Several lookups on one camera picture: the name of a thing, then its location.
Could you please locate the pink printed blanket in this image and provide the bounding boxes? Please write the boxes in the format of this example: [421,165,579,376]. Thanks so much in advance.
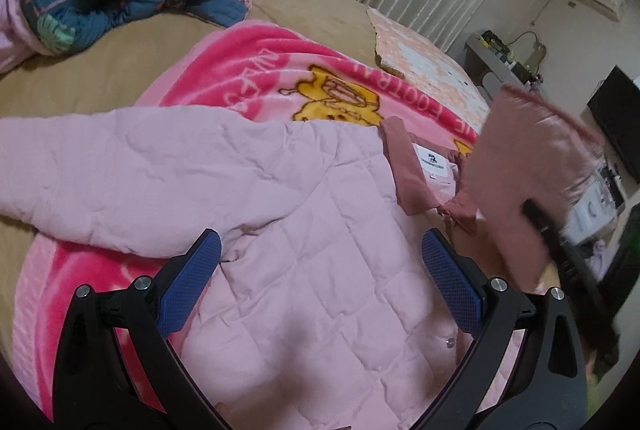
[10,17,501,430]

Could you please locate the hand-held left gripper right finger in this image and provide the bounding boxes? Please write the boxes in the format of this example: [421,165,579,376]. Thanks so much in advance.
[414,228,589,430]

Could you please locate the pink patchwork quilt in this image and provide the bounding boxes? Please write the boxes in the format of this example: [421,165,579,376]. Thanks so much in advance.
[366,7,495,132]

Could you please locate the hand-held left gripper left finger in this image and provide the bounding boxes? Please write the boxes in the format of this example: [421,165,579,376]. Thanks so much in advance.
[52,228,236,430]

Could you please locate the small clutter on desk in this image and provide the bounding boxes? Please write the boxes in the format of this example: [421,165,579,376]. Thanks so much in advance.
[477,30,543,86]

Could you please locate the gooseneck desk lamp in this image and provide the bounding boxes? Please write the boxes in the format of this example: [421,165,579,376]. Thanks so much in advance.
[507,30,547,78]

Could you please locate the grey shelf with clutter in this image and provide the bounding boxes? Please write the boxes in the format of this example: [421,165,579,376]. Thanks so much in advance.
[462,32,545,102]

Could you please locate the white drawer cabinet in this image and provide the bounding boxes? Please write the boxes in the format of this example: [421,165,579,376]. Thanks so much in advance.
[570,160,627,247]

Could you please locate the black television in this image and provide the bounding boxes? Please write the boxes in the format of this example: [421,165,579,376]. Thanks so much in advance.
[586,66,640,185]

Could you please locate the pink quilted jacket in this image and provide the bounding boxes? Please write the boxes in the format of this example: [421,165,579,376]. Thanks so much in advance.
[0,85,608,430]

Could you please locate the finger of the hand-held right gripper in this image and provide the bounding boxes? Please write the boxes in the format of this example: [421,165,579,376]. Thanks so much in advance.
[522,199,622,373]

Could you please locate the tan bed sheet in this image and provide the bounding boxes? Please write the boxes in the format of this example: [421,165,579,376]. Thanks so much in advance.
[0,0,383,361]

